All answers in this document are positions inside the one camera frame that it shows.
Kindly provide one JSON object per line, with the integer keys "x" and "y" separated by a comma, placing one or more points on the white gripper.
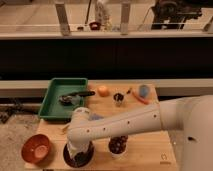
{"x": 77, "y": 147}

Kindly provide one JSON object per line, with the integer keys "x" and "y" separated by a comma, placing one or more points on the dark eraser block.
{"x": 81, "y": 157}

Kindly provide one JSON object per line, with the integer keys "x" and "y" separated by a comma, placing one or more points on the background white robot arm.
{"x": 102, "y": 14}

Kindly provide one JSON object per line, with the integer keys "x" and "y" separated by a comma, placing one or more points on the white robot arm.
{"x": 193, "y": 115}

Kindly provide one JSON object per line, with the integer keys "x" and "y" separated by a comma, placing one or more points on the orange-brown bowl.
{"x": 36, "y": 149}

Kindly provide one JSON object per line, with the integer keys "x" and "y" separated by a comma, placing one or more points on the background dark red bowl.
{"x": 95, "y": 25}

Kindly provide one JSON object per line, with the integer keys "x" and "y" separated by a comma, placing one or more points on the green plastic tray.
{"x": 51, "y": 108}

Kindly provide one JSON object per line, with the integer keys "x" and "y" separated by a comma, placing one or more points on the orange fruit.
{"x": 103, "y": 91}

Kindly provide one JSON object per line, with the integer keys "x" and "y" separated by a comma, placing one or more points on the small cup with dark contents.
{"x": 118, "y": 98}

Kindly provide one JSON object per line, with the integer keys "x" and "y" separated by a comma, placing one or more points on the blue cup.
{"x": 144, "y": 90}

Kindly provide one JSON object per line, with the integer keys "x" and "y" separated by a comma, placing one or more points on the black machine in background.
{"x": 173, "y": 14}

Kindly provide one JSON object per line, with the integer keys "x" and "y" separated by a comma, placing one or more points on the black handled ladle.
{"x": 74, "y": 97}

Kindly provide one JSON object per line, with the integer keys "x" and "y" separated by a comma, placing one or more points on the left metal post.
{"x": 62, "y": 17}

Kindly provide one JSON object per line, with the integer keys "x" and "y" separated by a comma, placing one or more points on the metal post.
{"x": 62, "y": 17}
{"x": 125, "y": 13}

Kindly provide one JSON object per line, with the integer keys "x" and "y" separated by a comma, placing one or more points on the right metal post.
{"x": 125, "y": 13}

